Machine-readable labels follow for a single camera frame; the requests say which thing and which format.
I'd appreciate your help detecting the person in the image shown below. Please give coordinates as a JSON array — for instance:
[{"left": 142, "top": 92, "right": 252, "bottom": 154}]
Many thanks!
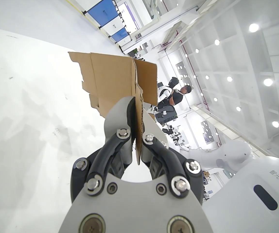
[{"left": 169, "top": 85, "right": 192, "bottom": 106}]

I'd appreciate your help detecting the robot body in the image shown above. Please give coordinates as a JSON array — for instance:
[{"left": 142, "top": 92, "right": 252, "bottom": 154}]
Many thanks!
[{"left": 202, "top": 156, "right": 279, "bottom": 233}]

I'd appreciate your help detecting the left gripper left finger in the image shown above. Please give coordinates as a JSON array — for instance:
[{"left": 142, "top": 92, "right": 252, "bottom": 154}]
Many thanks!
[{"left": 71, "top": 96, "right": 137, "bottom": 203}]

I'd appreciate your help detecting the blue partition panel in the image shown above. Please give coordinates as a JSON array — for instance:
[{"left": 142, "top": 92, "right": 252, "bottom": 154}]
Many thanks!
[
  {"left": 111, "top": 27, "right": 131, "bottom": 44},
  {"left": 87, "top": 0, "right": 118, "bottom": 27}
]

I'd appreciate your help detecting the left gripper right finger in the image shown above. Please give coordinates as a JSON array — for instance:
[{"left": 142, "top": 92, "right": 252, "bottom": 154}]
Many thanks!
[{"left": 141, "top": 103, "right": 203, "bottom": 203}]

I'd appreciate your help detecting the small brown carton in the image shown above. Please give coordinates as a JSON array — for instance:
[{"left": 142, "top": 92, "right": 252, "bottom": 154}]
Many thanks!
[{"left": 68, "top": 51, "right": 158, "bottom": 166}]

